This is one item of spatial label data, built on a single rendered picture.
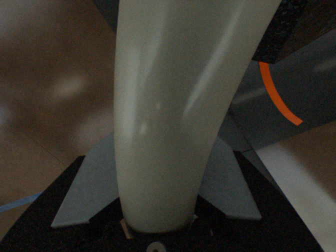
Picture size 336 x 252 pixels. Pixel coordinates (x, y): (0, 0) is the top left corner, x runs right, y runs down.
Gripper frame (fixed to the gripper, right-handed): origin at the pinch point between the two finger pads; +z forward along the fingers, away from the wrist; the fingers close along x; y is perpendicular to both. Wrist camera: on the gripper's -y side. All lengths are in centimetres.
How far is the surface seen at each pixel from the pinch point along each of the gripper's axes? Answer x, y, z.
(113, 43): -28, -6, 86
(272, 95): 72, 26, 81
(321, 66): 93, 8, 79
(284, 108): 83, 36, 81
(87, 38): -43, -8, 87
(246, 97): 55, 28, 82
